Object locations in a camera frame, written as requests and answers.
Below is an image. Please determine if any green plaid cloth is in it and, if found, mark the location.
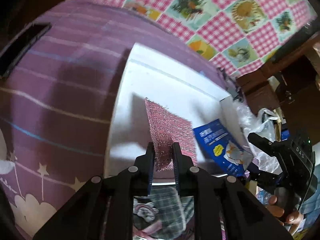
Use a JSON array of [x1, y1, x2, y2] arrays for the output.
[[132, 185, 198, 240]]

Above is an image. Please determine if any black phone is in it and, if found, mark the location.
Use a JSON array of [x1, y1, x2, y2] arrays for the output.
[[0, 23, 52, 78]]

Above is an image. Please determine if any person's right hand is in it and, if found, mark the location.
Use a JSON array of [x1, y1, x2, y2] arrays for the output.
[[266, 195, 306, 233]]

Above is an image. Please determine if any pink glitter scouring sponge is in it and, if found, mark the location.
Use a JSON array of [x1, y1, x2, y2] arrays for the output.
[[144, 98, 198, 172]]

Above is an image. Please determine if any blue packet with cartoon print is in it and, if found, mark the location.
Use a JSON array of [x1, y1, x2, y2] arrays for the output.
[[192, 119, 254, 177]]

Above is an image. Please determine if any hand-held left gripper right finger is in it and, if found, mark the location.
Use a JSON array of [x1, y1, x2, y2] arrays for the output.
[[172, 142, 293, 240]]

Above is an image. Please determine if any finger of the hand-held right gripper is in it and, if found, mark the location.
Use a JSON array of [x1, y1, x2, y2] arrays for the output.
[[246, 164, 283, 188], [247, 132, 293, 157]]

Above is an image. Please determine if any white plastic bag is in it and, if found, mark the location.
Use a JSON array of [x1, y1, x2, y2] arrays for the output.
[[246, 108, 284, 175]]

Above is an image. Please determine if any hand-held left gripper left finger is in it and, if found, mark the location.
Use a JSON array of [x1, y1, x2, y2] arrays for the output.
[[32, 142, 156, 240]]

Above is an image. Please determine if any white cardboard box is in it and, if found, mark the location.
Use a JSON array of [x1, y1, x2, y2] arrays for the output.
[[104, 42, 250, 185]]

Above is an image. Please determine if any brown wooden cabinet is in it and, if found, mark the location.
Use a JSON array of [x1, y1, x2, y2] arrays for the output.
[[235, 31, 320, 117]]

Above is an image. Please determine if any pink checkered printed cloth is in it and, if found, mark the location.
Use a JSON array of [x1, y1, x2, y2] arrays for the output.
[[66, 0, 317, 77]]

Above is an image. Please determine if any clear plastic bag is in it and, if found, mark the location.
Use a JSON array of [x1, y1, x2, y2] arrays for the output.
[[236, 104, 258, 133]]

